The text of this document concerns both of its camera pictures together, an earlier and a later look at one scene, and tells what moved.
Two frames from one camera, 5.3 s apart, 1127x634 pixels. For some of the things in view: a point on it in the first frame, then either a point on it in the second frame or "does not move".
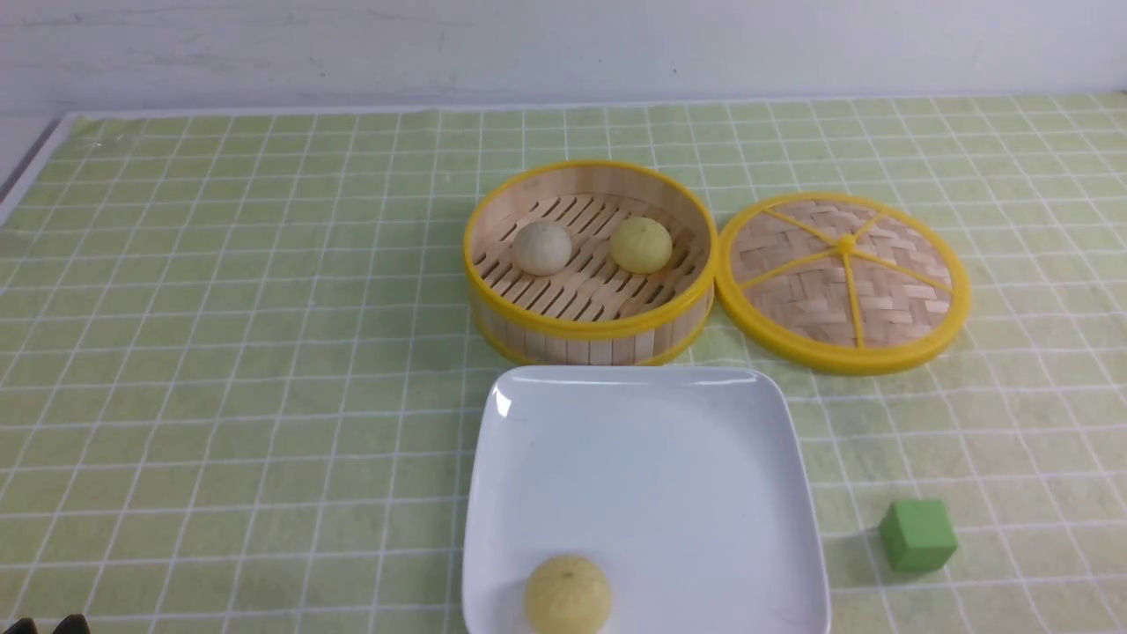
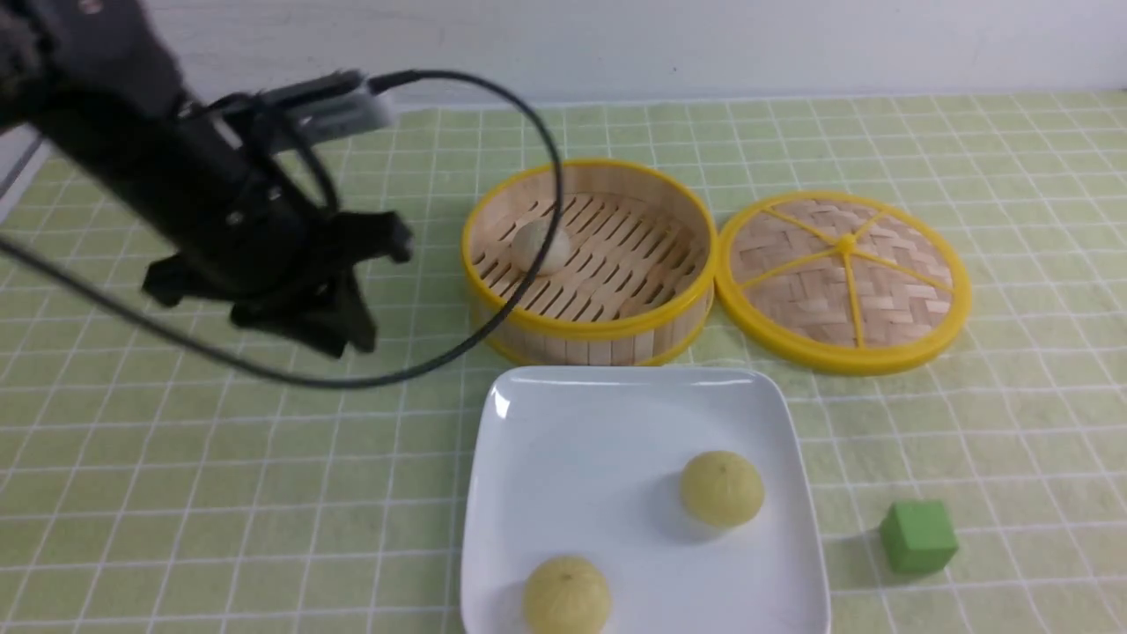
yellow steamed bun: (641, 245) to (722, 488)
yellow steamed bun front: (568, 594) does not move
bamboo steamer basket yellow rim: (592, 313) does not move
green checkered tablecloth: (243, 387) does not move
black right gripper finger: (73, 624) to (342, 239)
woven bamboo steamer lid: (843, 283) does not move
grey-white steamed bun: (541, 247) does not move
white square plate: (685, 487) does not move
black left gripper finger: (23, 626) to (333, 313)
